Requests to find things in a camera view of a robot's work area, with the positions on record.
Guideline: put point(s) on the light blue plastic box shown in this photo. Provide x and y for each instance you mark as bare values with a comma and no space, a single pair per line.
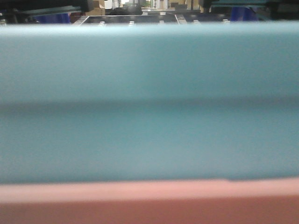
149,102

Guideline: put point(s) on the pink plastic box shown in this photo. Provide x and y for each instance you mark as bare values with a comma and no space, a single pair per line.
272,201

